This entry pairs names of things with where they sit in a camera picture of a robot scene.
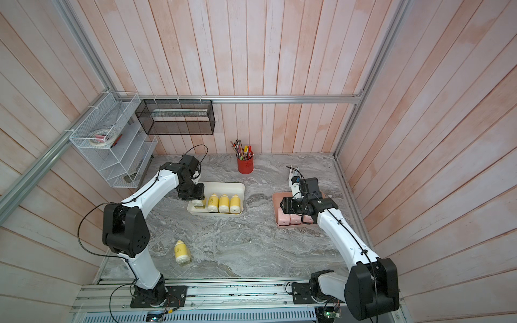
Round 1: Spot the black mesh wall basket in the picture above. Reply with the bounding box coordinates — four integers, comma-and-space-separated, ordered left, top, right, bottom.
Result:
135, 99, 215, 135

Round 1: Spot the tape roll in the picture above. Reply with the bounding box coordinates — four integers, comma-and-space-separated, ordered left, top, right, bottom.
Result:
88, 129, 116, 148

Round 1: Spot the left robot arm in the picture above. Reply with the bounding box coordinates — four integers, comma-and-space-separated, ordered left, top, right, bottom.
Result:
102, 155, 205, 307

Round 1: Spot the pink storage tray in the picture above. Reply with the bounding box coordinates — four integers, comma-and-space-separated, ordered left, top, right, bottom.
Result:
273, 192, 315, 228

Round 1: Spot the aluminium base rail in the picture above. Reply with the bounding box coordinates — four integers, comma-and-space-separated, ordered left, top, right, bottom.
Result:
70, 277, 405, 323

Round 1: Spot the red pen cup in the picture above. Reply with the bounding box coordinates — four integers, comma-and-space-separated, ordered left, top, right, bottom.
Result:
237, 157, 254, 174

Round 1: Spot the white wire wall shelf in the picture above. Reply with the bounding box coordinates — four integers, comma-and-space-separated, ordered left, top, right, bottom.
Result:
69, 92, 158, 188

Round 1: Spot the red handled tool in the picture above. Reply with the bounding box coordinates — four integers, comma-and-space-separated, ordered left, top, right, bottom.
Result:
110, 134, 122, 148

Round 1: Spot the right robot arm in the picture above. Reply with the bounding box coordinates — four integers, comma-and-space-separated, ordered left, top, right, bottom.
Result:
280, 169, 400, 320

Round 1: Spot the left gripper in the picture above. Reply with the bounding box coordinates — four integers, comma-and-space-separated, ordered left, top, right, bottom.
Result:
177, 178, 205, 200

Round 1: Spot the white storage tray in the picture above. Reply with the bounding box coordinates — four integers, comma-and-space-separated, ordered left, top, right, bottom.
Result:
187, 182, 245, 217

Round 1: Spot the yellow pencil sharpener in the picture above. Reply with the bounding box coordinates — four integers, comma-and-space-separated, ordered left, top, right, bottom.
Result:
230, 195, 242, 214
192, 199, 206, 209
218, 195, 230, 213
174, 240, 191, 265
207, 194, 219, 213

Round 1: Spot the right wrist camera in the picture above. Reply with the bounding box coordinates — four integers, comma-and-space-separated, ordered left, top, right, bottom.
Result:
289, 176, 301, 200

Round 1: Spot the pink pencil sharpener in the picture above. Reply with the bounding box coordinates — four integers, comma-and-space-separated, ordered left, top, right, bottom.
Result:
276, 211, 290, 226
302, 215, 315, 225
289, 214, 303, 226

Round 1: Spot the pens and pencils bunch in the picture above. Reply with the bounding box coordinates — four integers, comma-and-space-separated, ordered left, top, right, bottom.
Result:
230, 139, 254, 161

